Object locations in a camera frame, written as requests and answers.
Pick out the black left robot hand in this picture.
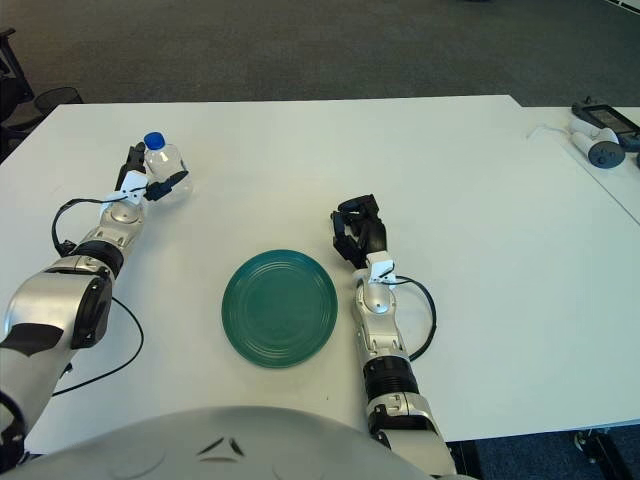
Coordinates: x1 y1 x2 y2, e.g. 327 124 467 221
115 141 190 202

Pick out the green round plate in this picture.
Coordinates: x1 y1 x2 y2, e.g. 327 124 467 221
221 249 339 370

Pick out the silver robot torso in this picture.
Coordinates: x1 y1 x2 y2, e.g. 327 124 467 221
0 405 476 480

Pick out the white VR controller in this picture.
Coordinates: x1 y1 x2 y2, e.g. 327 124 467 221
569 119 627 169

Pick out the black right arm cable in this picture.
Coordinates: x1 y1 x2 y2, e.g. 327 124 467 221
389 274 438 361

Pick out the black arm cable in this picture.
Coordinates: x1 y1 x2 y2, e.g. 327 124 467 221
389 274 438 361
51 192 146 399

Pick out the black table leg with caster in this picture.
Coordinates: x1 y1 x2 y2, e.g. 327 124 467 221
573 428 631 480

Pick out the clear bottle with blue cap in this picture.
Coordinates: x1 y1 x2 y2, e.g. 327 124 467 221
142 131 194 201

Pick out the black mesh wastebasket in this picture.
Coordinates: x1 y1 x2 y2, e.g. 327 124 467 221
33 87 85 119

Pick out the black office chair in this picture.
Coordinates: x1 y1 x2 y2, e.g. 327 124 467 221
0 27 46 156

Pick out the white controller strap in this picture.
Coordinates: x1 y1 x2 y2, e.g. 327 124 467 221
525 124 574 141

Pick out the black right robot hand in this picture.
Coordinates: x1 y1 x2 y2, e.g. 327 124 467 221
329 193 389 269

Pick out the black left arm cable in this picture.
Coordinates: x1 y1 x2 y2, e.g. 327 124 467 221
51 192 146 399

